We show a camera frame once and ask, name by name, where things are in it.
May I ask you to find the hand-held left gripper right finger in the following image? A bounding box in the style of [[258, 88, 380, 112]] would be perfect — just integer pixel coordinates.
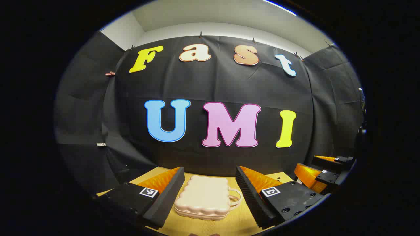
[[235, 166, 328, 230]]

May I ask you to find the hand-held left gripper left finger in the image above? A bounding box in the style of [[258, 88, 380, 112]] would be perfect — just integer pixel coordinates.
[[95, 167, 186, 230]]

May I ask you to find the pink suitcase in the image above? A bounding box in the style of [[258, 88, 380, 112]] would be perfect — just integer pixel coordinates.
[[174, 175, 242, 221]]

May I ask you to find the black backdrop cloth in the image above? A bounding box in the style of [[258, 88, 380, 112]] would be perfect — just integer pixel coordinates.
[[54, 31, 366, 197]]

